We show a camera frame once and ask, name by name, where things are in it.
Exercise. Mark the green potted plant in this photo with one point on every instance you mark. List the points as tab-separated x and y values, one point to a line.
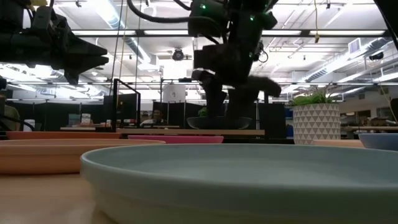
311	99

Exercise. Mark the white wall vent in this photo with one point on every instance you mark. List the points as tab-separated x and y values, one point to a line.
354	46

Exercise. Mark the black round ceiling camera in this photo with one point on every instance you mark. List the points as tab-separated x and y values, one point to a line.
178	54

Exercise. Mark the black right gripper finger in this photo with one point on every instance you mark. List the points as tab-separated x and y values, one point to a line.
239	102
214	99

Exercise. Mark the small green background plant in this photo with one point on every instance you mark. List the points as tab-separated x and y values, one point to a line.
203	112

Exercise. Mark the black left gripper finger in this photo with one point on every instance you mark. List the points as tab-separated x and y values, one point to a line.
81	63
84	48

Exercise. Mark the orange plate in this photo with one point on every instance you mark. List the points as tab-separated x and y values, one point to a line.
62	135

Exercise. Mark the blue bowl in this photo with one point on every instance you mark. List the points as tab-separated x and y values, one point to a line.
382	141

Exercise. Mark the white bin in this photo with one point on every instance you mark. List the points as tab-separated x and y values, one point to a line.
29	125

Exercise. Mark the white hanging board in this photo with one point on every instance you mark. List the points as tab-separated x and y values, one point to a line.
174	93

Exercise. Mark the pale green plate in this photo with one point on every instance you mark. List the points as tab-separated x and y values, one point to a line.
217	174

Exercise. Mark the black partition panel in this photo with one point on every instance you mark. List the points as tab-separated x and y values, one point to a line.
174	115

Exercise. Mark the dark green bowl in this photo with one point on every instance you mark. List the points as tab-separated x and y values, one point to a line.
199	124

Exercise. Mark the person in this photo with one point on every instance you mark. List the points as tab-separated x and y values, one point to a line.
156	115

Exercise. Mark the black ceiling speaker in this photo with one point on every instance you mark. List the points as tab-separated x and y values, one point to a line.
377	56

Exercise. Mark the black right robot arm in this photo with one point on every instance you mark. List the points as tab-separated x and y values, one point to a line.
245	25

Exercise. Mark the pink plate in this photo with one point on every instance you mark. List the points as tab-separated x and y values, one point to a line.
174	139

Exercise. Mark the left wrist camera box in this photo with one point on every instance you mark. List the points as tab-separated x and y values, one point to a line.
42	17

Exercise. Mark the background wooden desk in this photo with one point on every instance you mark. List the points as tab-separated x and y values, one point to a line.
370	127

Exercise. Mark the white triangle-pattern planter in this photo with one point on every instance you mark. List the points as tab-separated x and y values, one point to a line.
317	124

